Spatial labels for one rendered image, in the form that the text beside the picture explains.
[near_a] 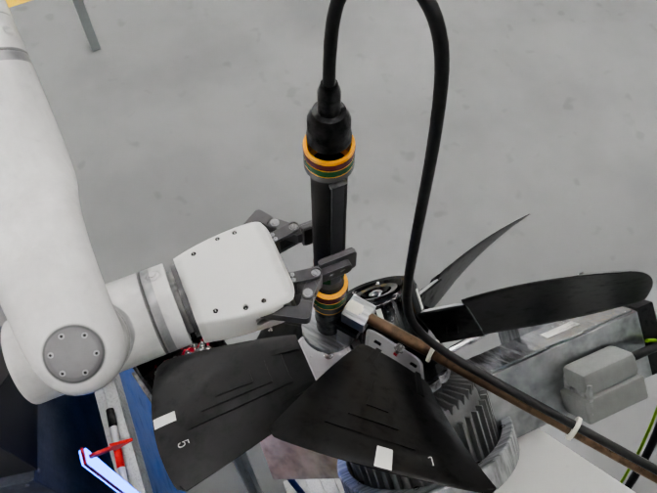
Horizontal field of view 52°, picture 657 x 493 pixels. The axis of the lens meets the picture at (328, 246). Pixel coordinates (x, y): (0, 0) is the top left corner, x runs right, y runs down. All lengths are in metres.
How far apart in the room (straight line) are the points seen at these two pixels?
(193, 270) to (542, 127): 2.36
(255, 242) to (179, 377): 0.39
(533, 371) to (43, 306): 0.72
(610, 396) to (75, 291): 0.77
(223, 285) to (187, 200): 1.96
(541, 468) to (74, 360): 0.66
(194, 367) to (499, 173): 1.90
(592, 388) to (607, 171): 1.86
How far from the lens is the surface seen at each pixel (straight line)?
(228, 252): 0.66
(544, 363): 1.06
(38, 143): 0.65
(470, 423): 0.95
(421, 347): 0.76
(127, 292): 0.64
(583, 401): 1.05
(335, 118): 0.52
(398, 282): 0.99
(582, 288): 0.89
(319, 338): 0.85
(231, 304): 0.63
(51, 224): 0.58
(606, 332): 1.11
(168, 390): 1.01
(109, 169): 2.76
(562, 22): 3.39
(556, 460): 1.01
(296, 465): 1.13
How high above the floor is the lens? 2.07
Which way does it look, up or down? 59 degrees down
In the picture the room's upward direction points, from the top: straight up
